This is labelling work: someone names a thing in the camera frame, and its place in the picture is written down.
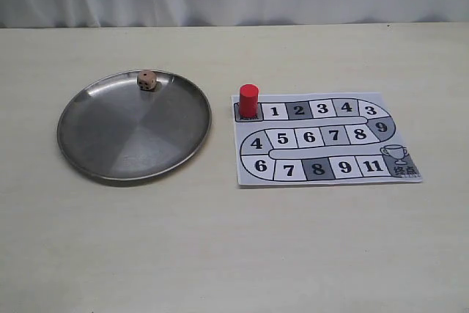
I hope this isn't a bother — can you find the paper number game board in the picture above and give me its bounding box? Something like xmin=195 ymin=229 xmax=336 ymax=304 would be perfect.
xmin=232 ymin=92 xmax=422 ymax=187

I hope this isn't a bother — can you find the red cylinder game piece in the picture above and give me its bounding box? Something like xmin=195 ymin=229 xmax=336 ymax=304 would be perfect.
xmin=239 ymin=84 xmax=259 ymax=118

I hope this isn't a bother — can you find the round stainless steel plate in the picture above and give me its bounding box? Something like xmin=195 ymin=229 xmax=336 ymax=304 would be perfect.
xmin=56 ymin=69 xmax=212 ymax=185

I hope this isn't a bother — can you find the wooden die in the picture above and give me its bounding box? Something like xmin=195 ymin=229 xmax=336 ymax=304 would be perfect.
xmin=137 ymin=70 xmax=157 ymax=91

